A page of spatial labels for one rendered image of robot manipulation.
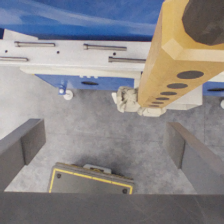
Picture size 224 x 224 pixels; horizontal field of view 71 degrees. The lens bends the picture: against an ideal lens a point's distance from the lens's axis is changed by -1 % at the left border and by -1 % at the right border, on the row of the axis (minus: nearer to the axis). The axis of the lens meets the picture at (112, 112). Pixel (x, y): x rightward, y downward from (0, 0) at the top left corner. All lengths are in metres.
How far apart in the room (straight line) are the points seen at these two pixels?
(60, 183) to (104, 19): 1.22
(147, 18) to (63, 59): 0.45
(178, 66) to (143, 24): 0.63
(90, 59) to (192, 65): 0.73
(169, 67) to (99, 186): 1.28
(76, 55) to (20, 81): 1.27
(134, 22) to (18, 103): 1.58
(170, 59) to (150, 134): 1.50
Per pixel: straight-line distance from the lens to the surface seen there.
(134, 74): 0.97
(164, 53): 0.17
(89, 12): 0.80
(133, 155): 1.65
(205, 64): 0.18
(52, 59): 0.94
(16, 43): 1.04
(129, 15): 0.81
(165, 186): 1.76
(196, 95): 1.24
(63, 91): 1.60
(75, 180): 1.43
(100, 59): 0.86
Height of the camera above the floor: 1.63
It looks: 82 degrees down
